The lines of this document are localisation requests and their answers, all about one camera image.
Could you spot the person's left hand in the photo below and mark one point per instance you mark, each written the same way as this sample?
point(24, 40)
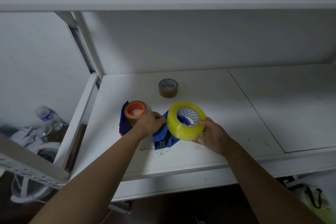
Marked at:
point(151, 124)

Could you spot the green yellow bag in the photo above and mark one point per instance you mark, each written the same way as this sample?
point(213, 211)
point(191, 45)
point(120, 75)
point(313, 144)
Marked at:
point(312, 200)

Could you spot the white metal shelf rack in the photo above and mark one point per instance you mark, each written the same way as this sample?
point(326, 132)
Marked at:
point(262, 105)

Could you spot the clear glass jar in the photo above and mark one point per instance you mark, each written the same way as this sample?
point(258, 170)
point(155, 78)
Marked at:
point(44, 132)

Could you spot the white crumpled cloth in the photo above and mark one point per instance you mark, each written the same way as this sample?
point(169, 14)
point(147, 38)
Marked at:
point(25, 137)

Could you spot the person's right forearm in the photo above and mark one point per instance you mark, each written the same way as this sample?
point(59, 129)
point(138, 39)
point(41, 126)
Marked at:
point(265, 187)

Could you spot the person's left forearm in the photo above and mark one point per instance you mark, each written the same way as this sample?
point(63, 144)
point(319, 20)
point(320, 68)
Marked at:
point(97, 179)

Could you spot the yellow tape roll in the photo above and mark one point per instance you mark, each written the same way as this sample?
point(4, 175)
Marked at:
point(181, 130)

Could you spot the orange and blue tape dispenser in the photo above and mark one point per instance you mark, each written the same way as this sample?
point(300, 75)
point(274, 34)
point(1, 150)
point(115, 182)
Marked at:
point(123, 126)

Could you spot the clear plastic water bottle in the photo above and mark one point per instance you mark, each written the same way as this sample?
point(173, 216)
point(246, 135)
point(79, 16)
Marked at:
point(48, 116)

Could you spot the large brown tape roll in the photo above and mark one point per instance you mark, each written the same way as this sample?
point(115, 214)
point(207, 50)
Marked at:
point(132, 121)

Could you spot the person's right hand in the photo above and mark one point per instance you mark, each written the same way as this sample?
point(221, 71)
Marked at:
point(215, 137)

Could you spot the small brown tape roll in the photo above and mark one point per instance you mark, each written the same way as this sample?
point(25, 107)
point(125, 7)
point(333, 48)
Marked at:
point(168, 94)

